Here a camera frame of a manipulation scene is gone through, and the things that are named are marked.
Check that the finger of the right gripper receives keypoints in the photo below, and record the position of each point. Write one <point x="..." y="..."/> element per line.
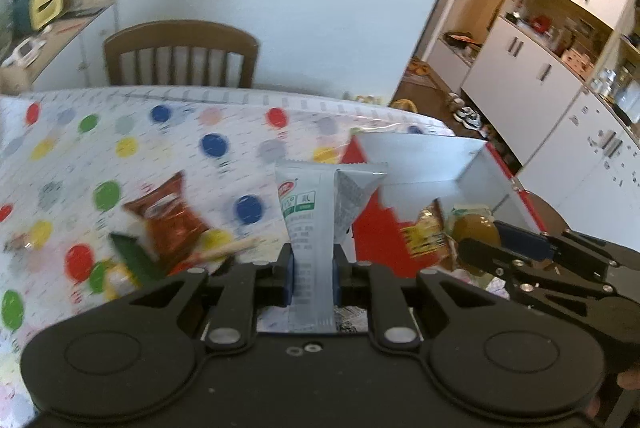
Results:
<point x="491" y="259"/>
<point x="526" y="243"/>

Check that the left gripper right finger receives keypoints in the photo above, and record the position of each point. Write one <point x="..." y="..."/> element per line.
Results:
<point x="385" y="298"/>

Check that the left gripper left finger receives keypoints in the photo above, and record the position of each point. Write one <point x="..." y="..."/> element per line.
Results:
<point x="238" y="295"/>

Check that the round golden snack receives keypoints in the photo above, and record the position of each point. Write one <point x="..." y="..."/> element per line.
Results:
<point x="474" y="223"/>

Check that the red yellow snack bag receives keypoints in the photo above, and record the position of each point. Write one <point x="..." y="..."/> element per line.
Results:
<point x="426" y="240"/>

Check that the white grey snack packet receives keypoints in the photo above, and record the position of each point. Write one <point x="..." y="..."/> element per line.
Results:
<point x="319" y="204"/>

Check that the brown Oreo snack bag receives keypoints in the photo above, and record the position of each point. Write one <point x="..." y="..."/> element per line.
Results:
<point x="172" y="227"/>

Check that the person right hand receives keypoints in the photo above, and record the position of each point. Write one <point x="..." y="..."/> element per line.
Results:
<point x="616" y="400"/>

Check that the beige sausage stick snack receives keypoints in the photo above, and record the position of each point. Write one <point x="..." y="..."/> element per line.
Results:
<point x="226" y="250"/>

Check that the red cardboard box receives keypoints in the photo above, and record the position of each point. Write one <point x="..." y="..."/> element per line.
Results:
<point x="421" y="169"/>

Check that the green dark snack packet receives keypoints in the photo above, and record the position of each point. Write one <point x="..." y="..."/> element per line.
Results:
<point x="139" y="263"/>

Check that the balloon pattern tablecloth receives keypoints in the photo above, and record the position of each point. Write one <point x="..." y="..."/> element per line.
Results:
<point x="72" y="159"/>

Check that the wooden chair behind table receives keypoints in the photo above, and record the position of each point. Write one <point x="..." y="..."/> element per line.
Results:
<point x="181" y="53"/>

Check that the white handheld device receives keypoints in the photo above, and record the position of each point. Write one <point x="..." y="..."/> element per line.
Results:
<point x="25" y="53"/>

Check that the white wall cabinet unit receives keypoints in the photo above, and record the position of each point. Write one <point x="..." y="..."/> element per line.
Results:
<point x="555" y="84"/>

